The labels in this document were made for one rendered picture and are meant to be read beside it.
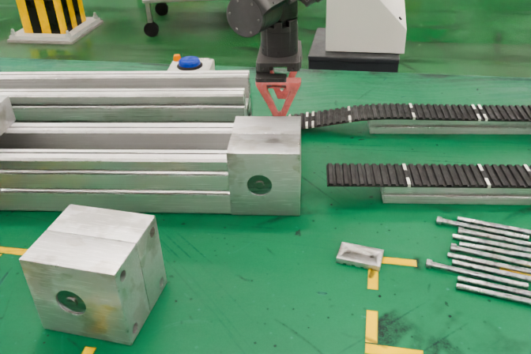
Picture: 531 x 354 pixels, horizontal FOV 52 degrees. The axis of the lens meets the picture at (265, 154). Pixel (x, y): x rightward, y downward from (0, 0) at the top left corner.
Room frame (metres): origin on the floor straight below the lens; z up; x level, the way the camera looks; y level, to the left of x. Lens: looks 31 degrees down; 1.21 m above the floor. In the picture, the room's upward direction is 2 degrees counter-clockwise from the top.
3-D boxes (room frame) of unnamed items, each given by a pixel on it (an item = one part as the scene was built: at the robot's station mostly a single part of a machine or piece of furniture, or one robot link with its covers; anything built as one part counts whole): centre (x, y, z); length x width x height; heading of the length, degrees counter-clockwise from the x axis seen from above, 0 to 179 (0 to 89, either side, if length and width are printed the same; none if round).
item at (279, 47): (0.80, -0.03, 0.93); 0.10 x 0.07 x 0.07; 174
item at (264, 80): (0.77, -0.03, 0.86); 0.07 x 0.07 x 0.09; 84
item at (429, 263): (0.44, -0.23, 0.78); 0.11 x 0.01 x 0.01; 68
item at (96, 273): (0.43, 0.17, 0.83); 0.11 x 0.10 x 0.10; 164
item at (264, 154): (0.62, 0.00, 0.83); 0.12 x 0.09 x 0.10; 175
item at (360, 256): (0.47, -0.10, 0.78); 0.05 x 0.03 x 0.01; 69
